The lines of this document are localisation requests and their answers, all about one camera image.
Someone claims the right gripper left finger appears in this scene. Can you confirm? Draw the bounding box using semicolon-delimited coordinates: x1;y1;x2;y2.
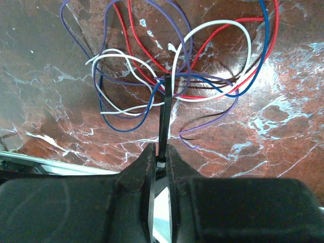
1;143;156;242

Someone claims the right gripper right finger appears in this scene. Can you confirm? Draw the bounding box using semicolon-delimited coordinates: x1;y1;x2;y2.
166;145;323;242

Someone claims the black zip tie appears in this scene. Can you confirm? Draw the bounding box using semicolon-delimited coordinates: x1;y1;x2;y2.
156;74;173;180

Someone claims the purple wire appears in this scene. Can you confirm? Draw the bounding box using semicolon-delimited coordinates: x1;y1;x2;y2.
60;0;239;150

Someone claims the red wire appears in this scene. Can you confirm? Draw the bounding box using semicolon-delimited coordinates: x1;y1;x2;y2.
112;0;280;100

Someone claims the white wire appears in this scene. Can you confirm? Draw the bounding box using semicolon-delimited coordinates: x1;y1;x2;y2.
85;20;253;116

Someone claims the aluminium front rail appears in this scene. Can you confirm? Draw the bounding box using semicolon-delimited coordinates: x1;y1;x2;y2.
1;151;118;176

